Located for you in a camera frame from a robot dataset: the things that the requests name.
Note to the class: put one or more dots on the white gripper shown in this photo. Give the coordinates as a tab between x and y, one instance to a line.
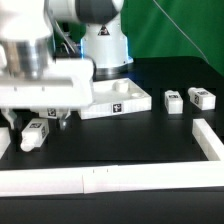
65	84

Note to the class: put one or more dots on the white square tabletop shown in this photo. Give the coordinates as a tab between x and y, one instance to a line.
116	97

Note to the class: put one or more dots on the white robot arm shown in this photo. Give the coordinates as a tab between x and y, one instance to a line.
51	49

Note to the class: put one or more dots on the green backdrop curtain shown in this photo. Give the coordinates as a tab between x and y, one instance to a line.
173	30

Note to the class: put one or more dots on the white left fence wall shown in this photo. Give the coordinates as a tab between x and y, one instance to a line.
4	140

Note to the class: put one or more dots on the white fence wall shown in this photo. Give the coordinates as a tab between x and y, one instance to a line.
4	140
86	180
209	142

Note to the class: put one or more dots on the white front fence wall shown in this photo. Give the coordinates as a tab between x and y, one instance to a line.
86	180

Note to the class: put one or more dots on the white right fence wall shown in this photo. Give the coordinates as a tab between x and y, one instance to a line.
209	142

